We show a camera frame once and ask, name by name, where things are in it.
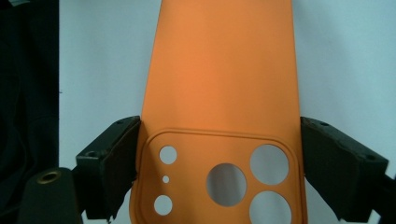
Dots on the orange phone case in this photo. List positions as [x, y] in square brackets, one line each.
[218, 77]

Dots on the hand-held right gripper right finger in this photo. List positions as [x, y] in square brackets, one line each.
[342, 168]

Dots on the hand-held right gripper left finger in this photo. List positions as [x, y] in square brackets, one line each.
[109, 165]

